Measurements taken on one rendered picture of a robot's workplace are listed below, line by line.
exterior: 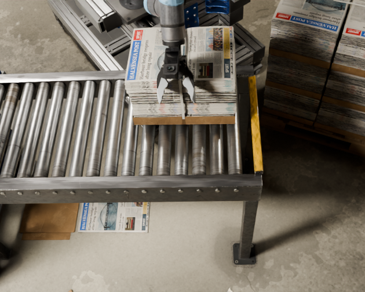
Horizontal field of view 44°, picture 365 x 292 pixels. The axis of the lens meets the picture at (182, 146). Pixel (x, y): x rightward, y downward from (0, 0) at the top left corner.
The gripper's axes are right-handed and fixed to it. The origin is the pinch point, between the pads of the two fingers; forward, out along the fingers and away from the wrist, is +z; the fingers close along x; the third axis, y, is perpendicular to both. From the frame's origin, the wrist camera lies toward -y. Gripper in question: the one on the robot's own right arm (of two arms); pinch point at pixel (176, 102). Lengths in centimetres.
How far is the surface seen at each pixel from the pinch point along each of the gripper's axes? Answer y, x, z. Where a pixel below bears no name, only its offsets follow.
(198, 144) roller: 11.6, -5.7, 20.5
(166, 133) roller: 15.8, 6.4, 17.6
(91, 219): 58, 56, 84
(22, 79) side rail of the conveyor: 38, 69, 1
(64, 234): 51, 70, 89
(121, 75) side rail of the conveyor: 39.3, 26.6, 1.3
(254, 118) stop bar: 19.0, -26.3, 13.5
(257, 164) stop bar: 2.6, -26.7, 24.5
